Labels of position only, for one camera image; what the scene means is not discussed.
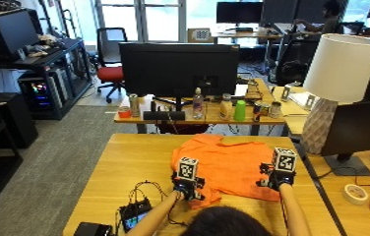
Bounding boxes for small silver stand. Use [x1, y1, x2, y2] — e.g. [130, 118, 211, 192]
[279, 85, 294, 103]

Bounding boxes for orange shirt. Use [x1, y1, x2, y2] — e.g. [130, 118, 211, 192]
[170, 133, 283, 210]

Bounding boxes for blue silver energy can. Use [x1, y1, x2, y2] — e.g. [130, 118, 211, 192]
[252, 102, 263, 123]

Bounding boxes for black tangled cables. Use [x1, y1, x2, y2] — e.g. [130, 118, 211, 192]
[127, 179, 170, 206]

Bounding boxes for beige bottle with lid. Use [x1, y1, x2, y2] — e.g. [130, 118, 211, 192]
[219, 92, 234, 122]

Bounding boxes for black monitor with square base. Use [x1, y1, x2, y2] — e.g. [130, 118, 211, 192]
[320, 98, 370, 177]

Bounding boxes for black office chair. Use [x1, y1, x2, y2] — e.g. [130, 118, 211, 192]
[274, 38, 323, 87]

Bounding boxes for person's left hand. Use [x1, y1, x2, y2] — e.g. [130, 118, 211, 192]
[171, 174, 207, 202]

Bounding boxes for cardboard box with checker print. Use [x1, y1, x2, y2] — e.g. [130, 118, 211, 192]
[186, 28, 215, 44]

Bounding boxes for black computer tower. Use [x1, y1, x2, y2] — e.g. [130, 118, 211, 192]
[0, 92, 40, 149]

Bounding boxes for black speaker bar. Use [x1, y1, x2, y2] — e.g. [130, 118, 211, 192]
[142, 110, 186, 122]

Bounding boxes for white marker cube glove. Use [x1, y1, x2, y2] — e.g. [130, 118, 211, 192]
[271, 147, 299, 173]
[176, 156, 200, 182]

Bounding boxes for computer tower with coloured lights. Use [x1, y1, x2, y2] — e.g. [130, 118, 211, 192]
[18, 69, 71, 112]

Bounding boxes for large black screen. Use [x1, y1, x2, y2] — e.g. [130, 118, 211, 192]
[0, 7, 40, 63]

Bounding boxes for black device with screen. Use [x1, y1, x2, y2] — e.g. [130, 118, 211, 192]
[118, 199, 154, 233]

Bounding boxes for white marker cube left glove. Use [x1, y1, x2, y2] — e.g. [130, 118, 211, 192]
[176, 156, 200, 182]

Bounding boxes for white marker cube right glove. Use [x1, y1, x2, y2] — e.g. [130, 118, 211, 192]
[271, 147, 299, 173]

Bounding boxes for yellow drink can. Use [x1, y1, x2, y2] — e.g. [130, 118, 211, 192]
[259, 102, 271, 118]

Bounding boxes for green plastic cup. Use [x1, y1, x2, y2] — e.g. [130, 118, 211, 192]
[232, 99, 248, 123]

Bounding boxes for white tape roll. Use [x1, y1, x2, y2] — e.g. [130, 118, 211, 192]
[340, 183, 370, 207]

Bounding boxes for black shelf desk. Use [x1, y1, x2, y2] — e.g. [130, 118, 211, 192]
[0, 36, 95, 121]

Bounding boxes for person's right hand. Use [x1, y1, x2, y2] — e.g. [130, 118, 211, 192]
[256, 162, 298, 192]

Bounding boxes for small orange cup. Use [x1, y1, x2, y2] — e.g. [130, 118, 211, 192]
[116, 105, 132, 119]

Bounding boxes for white paper sheet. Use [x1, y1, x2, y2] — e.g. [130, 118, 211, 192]
[232, 84, 251, 98]

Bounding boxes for clear water bottle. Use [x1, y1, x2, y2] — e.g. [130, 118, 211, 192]
[191, 87, 206, 120]

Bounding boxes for wooden desk with clutter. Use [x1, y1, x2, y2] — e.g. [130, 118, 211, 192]
[112, 78, 287, 136]

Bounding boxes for red office chair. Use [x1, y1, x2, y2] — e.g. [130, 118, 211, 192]
[95, 27, 130, 104]

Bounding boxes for white table lamp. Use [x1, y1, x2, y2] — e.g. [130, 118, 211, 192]
[300, 32, 370, 155]

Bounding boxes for glass jar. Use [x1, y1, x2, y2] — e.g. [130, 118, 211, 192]
[267, 100, 283, 119]

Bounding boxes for black monitor on stand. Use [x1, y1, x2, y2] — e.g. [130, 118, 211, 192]
[118, 41, 242, 112]

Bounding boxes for black box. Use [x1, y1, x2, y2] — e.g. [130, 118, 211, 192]
[72, 221, 115, 236]

